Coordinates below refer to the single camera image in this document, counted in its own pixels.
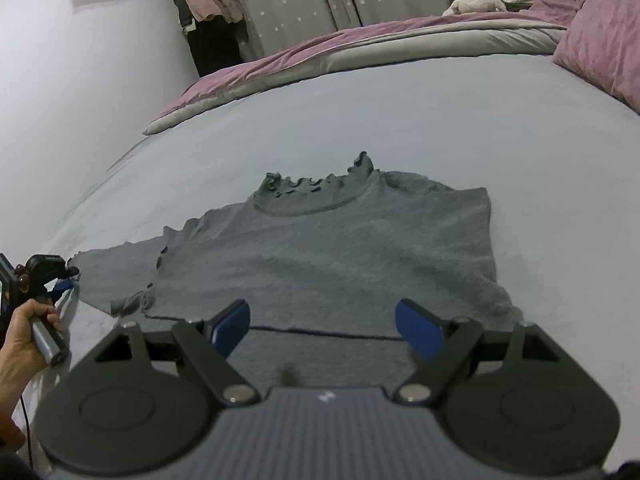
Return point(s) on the person's left hand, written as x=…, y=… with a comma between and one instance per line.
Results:
x=20, y=345

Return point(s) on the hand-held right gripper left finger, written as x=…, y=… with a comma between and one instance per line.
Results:
x=232, y=327

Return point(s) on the small pink pillow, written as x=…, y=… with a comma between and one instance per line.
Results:
x=555, y=2

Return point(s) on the pink and grey duvet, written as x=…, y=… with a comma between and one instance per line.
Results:
x=350, y=47

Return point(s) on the bed with grey sheet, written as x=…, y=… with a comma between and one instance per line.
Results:
x=400, y=125

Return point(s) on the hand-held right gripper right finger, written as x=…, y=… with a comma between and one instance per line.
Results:
x=417, y=330

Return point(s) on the person's left forearm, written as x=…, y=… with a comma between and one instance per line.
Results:
x=10, y=415

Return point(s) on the hanging black clothes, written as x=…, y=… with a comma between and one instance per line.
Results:
x=215, y=47

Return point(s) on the large pink pillow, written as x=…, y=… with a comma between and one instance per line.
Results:
x=605, y=35

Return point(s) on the grey knit sweater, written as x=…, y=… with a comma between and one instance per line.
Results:
x=325, y=260

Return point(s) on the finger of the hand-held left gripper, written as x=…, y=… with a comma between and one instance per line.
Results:
x=62, y=289

